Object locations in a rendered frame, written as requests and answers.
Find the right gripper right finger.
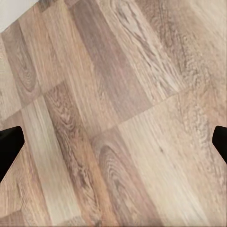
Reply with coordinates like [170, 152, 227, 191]
[212, 126, 227, 164]

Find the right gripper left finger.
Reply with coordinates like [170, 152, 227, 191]
[0, 126, 25, 182]

